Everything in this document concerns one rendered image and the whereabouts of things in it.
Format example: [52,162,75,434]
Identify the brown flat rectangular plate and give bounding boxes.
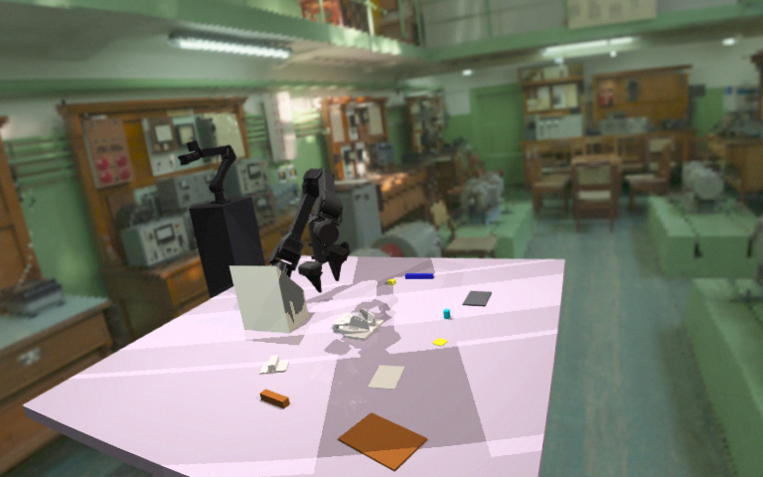
[338,413,427,472]

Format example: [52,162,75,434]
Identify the brown rectangular block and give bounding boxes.
[260,390,290,409]

